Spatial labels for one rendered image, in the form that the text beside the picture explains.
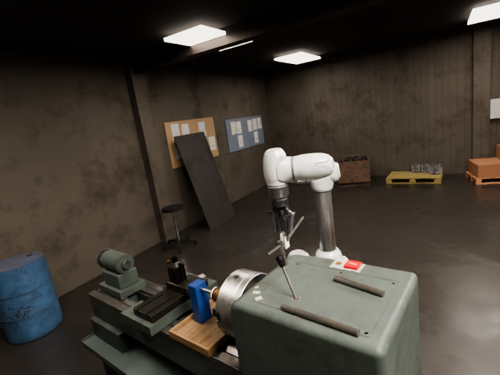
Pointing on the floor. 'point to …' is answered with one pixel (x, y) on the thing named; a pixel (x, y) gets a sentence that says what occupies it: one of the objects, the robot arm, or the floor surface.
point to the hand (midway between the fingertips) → (284, 239)
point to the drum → (27, 298)
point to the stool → (175, 226)
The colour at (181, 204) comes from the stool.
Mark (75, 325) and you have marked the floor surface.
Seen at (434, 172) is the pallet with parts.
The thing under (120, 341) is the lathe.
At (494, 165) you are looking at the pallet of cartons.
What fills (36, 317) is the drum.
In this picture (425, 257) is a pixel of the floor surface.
